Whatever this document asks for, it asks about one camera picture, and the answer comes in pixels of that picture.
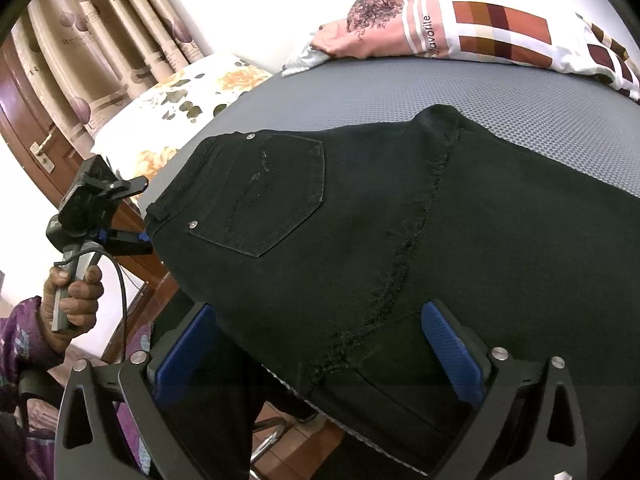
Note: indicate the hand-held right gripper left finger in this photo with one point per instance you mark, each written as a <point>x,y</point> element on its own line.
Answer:
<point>182,355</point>

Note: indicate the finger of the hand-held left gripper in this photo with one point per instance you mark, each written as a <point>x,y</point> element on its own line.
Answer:
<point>132,186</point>
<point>130,246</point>

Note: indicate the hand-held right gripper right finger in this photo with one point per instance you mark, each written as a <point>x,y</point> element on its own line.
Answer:
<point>452,355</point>

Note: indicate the black pants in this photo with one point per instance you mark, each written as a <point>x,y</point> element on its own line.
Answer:
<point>400,210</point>

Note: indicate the person's left forearm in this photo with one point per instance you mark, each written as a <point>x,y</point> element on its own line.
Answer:
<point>25,330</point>

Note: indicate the person's left hand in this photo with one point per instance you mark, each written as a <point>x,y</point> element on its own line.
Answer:
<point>82,305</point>

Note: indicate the floral pillow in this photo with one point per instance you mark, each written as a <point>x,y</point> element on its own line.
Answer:
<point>165,105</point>

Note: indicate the wooden door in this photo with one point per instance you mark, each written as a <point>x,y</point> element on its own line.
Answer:
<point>25,110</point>

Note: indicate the chrome chair leg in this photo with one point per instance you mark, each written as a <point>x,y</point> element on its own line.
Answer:
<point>265,442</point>

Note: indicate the beige patterned curtain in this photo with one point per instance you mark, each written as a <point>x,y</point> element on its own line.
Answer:
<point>100,35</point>

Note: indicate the person's purple patterned garment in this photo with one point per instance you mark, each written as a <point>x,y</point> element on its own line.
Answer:
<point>30,455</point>

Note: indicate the light grey cloth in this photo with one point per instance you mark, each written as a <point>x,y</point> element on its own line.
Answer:
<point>300,62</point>

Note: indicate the grey textured mat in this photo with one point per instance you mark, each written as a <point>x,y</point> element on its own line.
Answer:
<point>400,90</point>

